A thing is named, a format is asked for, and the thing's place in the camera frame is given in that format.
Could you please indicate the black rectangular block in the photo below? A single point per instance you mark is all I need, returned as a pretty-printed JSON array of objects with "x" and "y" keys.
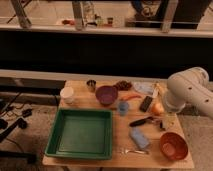
[{"x": 146, "y": 103}]

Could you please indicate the blue sponge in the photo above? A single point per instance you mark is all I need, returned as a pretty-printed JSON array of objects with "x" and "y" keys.
[{"x": 139, "y": 138}]

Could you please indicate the white paper cup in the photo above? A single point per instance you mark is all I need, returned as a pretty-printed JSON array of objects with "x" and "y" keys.
[{"x": 67, "y": 94}]

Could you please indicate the yellow onion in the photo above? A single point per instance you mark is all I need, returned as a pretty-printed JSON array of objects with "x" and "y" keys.
[{"x": 157, "y": 109}]

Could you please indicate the black handled peeler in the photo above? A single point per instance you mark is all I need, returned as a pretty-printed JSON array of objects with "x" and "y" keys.
[{"x": 141, "y": 121}]

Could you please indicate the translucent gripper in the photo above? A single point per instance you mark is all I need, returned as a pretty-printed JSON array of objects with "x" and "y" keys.
[{"x": 168, "y": 120}]

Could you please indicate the yellow banana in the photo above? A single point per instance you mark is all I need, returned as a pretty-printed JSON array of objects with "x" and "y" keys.
[{"x": 159, "y": 90}]

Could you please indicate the green plastic tray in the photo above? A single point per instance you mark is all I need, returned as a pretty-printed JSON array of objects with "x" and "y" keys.
[{"x": 81, "y": 134}]

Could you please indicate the small black clip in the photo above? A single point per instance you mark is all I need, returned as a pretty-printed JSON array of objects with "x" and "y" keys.
[{"x": 162, "y": 126}]

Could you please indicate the silver fork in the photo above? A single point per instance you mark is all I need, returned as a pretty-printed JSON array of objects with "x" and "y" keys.
[{"x": 125, "y": 151}]

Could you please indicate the dark red grapes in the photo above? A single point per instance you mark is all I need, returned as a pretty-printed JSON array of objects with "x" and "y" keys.
[{"x": 123, "y": 85}]

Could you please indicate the wooden table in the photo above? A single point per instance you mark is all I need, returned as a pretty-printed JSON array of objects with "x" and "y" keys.
[{"x": 84, "y": 99}]

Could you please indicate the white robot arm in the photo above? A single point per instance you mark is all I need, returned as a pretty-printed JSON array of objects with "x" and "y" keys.
[{"x": 188, "y": 86}]

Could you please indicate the orange bowl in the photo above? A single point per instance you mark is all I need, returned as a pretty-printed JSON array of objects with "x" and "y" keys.
[{"x": 173, "y": 146}]

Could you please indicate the purple bowl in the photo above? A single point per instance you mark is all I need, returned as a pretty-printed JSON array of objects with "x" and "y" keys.
[{"x": 106, "y": 95}]

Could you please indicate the small metal cup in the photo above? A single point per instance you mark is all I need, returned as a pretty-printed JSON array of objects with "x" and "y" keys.
[{"x": 91, "y": 85}]

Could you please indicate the clear plastic bag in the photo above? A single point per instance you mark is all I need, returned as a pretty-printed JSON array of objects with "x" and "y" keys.
[{"x": 143, "y": 87}]

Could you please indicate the orange carrot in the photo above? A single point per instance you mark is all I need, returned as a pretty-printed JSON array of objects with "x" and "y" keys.
[{"x": 129, "y": 97}]

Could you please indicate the small blue cup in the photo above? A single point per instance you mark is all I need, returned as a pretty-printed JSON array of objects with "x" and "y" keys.
[{"x": 123, "y": 107}]

